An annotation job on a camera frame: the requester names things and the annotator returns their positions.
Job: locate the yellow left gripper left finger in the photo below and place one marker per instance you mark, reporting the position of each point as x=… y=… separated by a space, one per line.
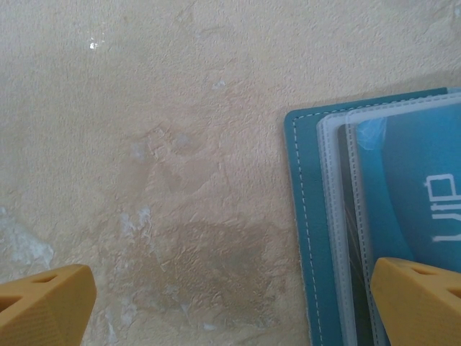
x=39 y=306

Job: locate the blue leather card holder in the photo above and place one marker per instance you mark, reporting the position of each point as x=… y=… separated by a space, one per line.
x=306 y=216

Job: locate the blue VIP card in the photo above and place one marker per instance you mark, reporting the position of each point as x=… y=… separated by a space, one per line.
x=403 y=180

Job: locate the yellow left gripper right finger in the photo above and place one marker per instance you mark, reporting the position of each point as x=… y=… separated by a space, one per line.
x=421 y=306

